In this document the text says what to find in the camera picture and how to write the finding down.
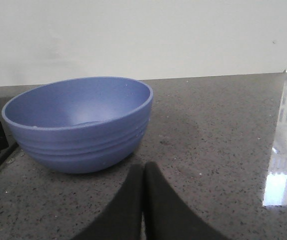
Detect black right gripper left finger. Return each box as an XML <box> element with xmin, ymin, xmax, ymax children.
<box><xmin>73</xmin><ymin>164</ymin><xmax>144</xmax><ymax>240</ymax></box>

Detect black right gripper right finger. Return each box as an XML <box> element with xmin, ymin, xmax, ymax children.
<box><xmin>143</xmin><ymin>161</ymin><xmax>227</xmax><ymax>240</ymax></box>

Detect blue ribbed plastic bowl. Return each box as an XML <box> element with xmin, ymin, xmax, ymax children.
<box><xmin>1</xmin><ymin>76</ymin><xmax>154</xmax><ymax>174</ymax></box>

